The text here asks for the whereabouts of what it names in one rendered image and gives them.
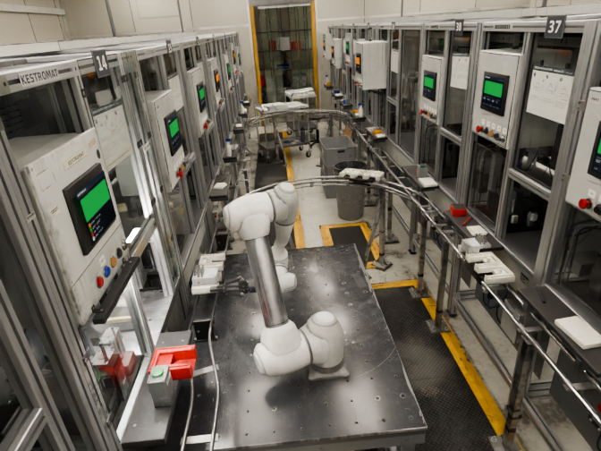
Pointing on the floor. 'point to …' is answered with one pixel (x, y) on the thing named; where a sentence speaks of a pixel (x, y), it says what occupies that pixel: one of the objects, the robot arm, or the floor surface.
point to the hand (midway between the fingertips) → (216, 288)
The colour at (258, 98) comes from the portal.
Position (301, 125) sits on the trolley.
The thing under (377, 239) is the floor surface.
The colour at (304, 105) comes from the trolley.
